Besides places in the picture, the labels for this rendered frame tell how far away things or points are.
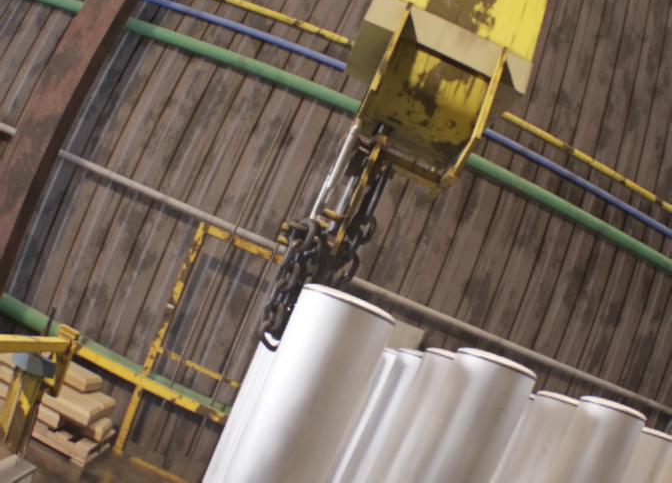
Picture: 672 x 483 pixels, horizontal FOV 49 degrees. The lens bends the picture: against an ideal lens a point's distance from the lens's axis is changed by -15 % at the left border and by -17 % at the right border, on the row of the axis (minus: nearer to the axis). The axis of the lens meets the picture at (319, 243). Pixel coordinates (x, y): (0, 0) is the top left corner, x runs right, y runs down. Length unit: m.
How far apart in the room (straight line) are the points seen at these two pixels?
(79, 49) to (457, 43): 4.29
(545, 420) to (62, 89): 4.45
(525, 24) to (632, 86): 6.02
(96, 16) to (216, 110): 1.58
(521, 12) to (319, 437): 0.95
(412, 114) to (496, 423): 0.62
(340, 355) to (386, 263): 5.21
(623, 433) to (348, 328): 0.58
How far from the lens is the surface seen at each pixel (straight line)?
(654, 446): 1.91
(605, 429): 1.52
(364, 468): 2.00
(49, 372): 3.75
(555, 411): 1.78
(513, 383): 1.43
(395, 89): 1.60
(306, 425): 1.36
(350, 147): 1.50
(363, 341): 1.37
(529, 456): 1.78
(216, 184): 6.56
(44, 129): 5.56
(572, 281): 7.00
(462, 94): 1.62
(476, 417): 1.41
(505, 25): 1.70
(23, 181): 5.52
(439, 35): 1.64
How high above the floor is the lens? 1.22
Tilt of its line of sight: 8 degrees up
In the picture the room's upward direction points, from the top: 23 degrees clockwise
